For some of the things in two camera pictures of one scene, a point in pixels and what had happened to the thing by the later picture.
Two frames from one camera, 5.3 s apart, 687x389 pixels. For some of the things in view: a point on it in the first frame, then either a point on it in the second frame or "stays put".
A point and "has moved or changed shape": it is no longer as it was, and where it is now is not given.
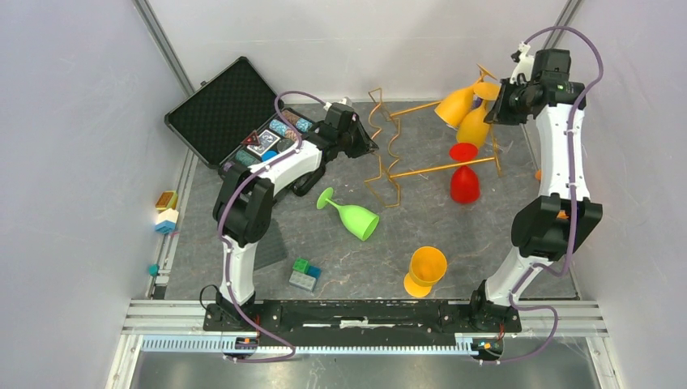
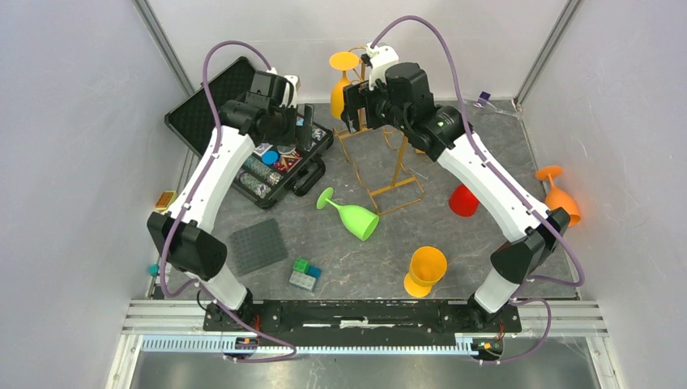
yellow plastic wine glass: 453,108 -> 343,61
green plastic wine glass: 357,220 stays put
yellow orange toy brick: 168,200 stays put
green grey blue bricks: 305,275 stays put
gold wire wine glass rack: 386,131 has moved or changed shape
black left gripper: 366,145 -> 292,113
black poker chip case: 236,118 stays put
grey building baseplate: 271,247 stays put
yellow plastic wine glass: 428,266 stays put
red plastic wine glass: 465,186 has moved or changed shape
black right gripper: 498,113 -> 352,94
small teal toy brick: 153,269 stays put
